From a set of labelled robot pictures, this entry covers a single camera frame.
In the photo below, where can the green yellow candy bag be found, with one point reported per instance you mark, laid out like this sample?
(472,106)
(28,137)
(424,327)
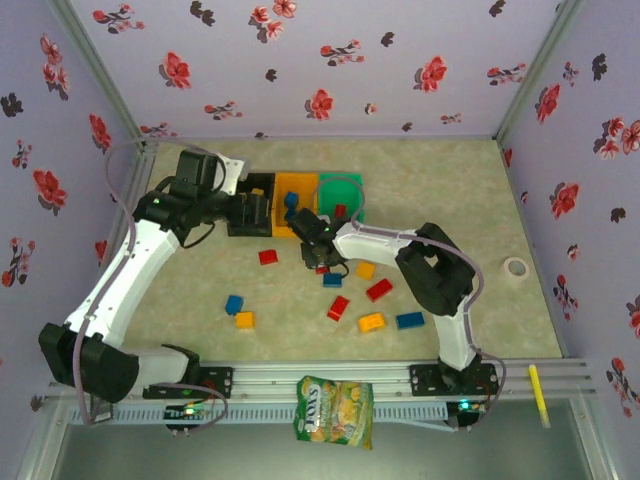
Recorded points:
(335,412)

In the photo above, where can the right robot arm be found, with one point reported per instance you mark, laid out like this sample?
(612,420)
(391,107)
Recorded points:
(435,270)

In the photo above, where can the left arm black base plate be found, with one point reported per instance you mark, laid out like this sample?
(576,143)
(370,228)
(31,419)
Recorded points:
(220,382)

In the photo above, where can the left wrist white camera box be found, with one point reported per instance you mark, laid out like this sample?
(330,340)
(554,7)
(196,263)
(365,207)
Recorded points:
(232,175)

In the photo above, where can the green plastic container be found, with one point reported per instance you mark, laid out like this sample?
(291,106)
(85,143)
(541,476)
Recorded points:
(340,190)

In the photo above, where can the long yellow lego brick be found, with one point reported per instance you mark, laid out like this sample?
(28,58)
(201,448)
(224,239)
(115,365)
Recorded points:
(372,323)

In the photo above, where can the black plastic container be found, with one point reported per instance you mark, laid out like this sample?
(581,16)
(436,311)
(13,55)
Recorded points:
(250,232)

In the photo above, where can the yellow marker pen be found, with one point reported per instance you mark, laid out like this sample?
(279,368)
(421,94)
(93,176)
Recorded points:
(539,395)

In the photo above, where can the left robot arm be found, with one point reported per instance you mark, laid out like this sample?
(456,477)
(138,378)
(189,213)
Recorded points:
(135,270)

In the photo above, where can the side aluminium frame rail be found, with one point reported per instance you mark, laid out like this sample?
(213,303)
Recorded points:
(143,169)

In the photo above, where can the short blue lego brick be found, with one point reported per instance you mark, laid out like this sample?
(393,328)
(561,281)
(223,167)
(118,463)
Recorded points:
(233,304)
(290,201)
(332,280)

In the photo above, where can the orange plastic container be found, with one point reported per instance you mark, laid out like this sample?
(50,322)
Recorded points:
(305,190)

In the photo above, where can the long aluminium frame rail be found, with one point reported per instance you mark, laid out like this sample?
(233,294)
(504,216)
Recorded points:
(325,372)

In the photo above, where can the white tape roll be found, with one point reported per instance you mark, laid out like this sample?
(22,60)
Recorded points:
(509,272)

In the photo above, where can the long blue lego brick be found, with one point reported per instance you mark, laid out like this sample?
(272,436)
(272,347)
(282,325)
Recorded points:
(410,320)

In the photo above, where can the short red lego brick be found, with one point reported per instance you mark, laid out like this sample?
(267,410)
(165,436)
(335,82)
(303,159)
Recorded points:
(268,257)

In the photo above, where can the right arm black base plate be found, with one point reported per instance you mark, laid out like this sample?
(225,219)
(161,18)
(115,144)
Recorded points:
(425,380)

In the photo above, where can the aluminium corner post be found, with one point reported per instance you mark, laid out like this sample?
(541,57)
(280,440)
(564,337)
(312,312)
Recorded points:
(98,65)
(540,65)

